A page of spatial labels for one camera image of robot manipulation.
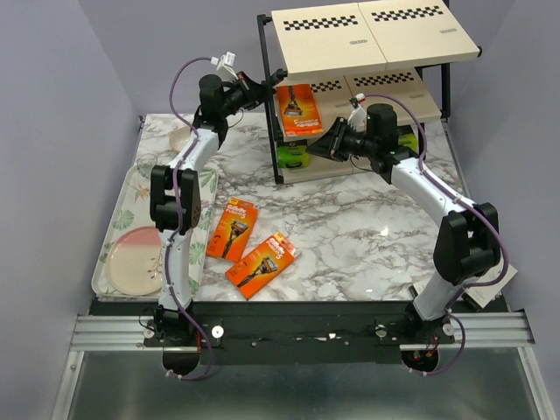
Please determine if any pink white plate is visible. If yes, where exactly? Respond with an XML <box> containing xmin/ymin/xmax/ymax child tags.
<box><xmin>106</xmin><ymin>227</ymin><xmax>163</xmax><ymax>297</ymax></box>

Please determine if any orange Gillette Fusion5 box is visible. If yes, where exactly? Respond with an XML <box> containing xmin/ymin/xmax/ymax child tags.
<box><xmin>206</xmin><ymin>198</ymin><xmax>259</xmax><ymax>263</ymax></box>

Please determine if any white paper card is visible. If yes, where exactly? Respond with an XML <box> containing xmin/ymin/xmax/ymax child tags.
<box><xmin>410</xmin><ymin>261</ymin><xmax>519</xmax><ymax>310</ymax></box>

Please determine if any black green razor box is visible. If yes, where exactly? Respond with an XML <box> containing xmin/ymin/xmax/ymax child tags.
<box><xmin>397</xmin><ymin>125</ymin><xmax>418</xmax><ymax>152</ymax></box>
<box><xmin>276</xmin><ymin>141</ymin><xmax>310</xmax><ymax>169</ymax></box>

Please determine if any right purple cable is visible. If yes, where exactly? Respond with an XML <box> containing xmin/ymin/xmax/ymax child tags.
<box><xmin>362</xmin><ymin>94</ymin><xmax>511</xmax><ymax>377</ymax></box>

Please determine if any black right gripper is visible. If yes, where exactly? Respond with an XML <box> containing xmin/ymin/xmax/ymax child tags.
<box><xmin>305</xmin><ymin>116</ymin><xmax>377</xmax><ymax>163</ymax></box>

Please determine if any aluminium black mounting rail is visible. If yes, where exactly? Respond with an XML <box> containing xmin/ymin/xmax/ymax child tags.
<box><xmin>71</xmin><ymin>302</ymin><xmax>535</xmax><ymax>366</ymax></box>

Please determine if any white bowl orange rim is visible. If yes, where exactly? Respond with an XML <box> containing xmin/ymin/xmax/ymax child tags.
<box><xmin>168</xmin><ymin>127</ymin><xmax>191</xmax><ymax>152</ymax></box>

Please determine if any beige black three-tier shelf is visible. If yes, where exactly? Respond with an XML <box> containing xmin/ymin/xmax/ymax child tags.
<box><xmin>256</xmin><ymin>0</ymin><xmax>484</xmax><ymax>186</ymax></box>

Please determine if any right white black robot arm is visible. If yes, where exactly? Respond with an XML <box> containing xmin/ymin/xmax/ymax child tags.
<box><xmin>306</xmin><ymin>94</ymin><xmax>506</xmax><ymax>343</ymax></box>

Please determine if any clear drinking glass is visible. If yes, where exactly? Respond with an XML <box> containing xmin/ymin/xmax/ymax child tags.
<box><xmin>136</xmin><ymin>153</ymin><xmax>158</xmax><ymax>179</ymax></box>

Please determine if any white leaf-print tray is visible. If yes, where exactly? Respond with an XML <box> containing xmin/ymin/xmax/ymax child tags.
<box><xmin>92</xmin><ymin>166</ymin><xmax>219</xmax><ymax>301</ymax></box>

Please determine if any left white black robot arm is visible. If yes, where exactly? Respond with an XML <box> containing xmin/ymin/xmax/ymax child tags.
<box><xmin>150</xmin><ymin>52</ymin><xmax>287</xmax><ymax>346</ymax></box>

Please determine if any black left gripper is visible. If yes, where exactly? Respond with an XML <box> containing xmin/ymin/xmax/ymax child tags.
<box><xmin>217</xmin><ymin>71</ymin><xmax>273</xmax><ymax>119</ymax></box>

